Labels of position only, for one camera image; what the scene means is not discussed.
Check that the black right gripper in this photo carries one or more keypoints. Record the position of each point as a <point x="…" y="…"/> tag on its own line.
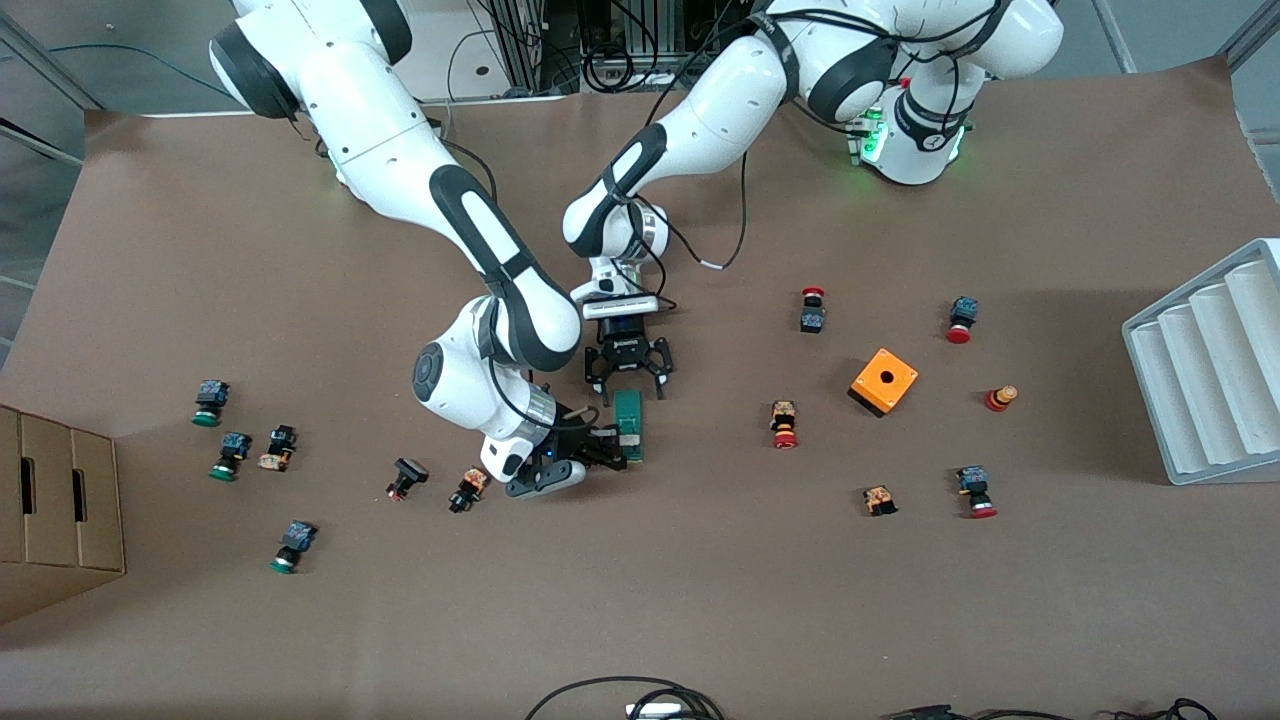
<point x="577" y="437"/>

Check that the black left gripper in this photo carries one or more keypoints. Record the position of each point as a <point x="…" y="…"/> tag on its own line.
<point x="627" y="350"/>

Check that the green load switch cream base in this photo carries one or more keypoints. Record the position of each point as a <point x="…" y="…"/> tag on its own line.
<point x="630" y="412"/>

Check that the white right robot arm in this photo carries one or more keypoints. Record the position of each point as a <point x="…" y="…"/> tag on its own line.
<point x="370" y="110"/>

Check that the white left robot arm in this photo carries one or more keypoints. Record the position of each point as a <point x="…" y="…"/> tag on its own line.
<point x="720" y="110"/>

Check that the red emergency stop orange block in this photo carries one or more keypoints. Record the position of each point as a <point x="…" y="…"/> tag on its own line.
<point x="784" y="422"/>

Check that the red push button black block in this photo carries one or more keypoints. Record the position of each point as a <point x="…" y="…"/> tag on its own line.
<point x="812" y="315"/>

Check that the black square button red stem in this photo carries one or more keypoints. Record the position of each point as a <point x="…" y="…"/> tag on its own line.
<point x="408" y="474"/>

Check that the green push button blue block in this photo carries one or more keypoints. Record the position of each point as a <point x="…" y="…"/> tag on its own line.
<point x="231" y="452"/>
<point x="294" y="543"/>
<point x="210" y="398"/>

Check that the red push button blue block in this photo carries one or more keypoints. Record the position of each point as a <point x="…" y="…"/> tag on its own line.
<point x="962" y="318"/>
<point x="975" y="490"/>

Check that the red orange mushroom button head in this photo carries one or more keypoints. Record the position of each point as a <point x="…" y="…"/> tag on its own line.
<point x="999" y="399"/>

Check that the brown cardboard box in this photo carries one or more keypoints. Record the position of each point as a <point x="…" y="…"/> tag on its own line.
<point x="55" y="500"/>

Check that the grey ribbed plastic tray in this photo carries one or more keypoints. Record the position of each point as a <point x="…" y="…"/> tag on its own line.
<point x="1200" y="380"/>

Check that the black selector switch orange block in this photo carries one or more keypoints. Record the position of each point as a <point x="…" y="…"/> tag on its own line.
<point x="469" y="489"/>

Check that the orange button enclosure box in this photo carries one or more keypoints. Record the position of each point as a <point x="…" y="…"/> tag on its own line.
<point x="882" y="380"/>

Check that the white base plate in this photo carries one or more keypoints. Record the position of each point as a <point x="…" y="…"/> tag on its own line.
<point x="462" y="75"/>

